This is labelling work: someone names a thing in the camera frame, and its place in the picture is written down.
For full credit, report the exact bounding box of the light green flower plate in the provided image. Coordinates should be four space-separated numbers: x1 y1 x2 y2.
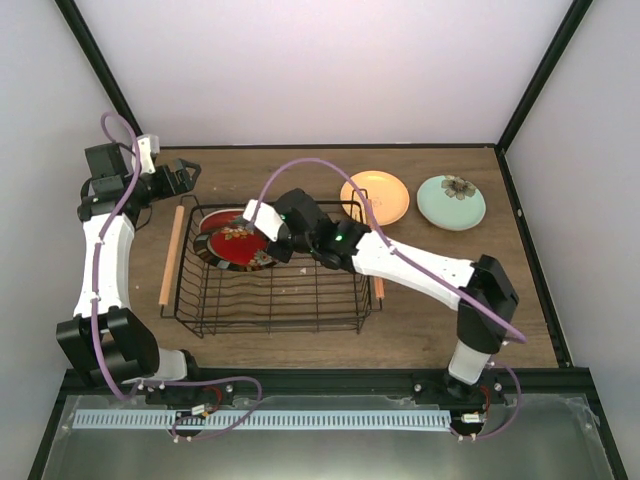
416 175 487 231

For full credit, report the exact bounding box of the black wire dish rack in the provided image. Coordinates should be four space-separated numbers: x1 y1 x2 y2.
160 195 383 338

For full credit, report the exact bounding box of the yellow orange plate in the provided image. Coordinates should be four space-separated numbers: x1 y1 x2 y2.
340 170 410 226

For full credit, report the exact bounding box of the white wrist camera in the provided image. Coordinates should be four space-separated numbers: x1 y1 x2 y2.
137 134 160 174
242 199 285 242

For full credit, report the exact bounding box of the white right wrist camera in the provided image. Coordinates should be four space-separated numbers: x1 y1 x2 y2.
242 199 285 242

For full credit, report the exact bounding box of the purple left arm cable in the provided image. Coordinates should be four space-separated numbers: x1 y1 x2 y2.
101 112 264 444

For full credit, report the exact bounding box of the black aluminium frame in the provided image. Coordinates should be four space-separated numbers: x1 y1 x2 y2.
28 1 628 479

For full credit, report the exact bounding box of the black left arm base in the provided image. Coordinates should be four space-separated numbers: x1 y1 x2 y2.
145 384 233 409

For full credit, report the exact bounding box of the clear plastic sheet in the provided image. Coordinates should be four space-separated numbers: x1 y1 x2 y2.
44 395 613 479

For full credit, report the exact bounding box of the wooden rack handle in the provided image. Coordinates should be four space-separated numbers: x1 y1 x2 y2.
158 205 185 307
363 197 385 302

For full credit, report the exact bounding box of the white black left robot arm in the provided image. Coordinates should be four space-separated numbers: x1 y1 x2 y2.
56 135 205 404

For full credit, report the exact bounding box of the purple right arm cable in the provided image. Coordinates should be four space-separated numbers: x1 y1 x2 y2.
249 157 528 442

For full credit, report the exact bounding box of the left wooden rack handle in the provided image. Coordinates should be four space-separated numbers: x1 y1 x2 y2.
158 205 185 307

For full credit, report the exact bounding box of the red teal patterned plate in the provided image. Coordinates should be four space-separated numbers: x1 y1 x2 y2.
198 209 249 238

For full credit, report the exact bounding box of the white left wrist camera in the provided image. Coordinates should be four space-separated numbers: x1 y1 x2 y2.
137 134 160 174

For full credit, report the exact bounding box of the red floral plate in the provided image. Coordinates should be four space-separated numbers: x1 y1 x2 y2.
207 226 277 272

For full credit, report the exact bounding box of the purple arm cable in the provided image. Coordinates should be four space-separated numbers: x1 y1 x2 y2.
101 112 264 444
249 157 528 442

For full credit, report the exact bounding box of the right wooden rack handle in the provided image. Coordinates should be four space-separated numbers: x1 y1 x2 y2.
363 197 385 302

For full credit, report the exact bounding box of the black rimmed cream plate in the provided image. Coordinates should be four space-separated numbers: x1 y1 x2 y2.
193 231 233 270

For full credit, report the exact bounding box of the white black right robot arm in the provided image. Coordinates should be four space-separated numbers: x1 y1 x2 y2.
244 189 524 403

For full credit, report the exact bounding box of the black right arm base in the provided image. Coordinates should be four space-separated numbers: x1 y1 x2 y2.
411 369 506 441

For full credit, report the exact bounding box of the light blue slotted cable duct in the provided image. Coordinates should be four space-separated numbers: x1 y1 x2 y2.
72 409 451 432

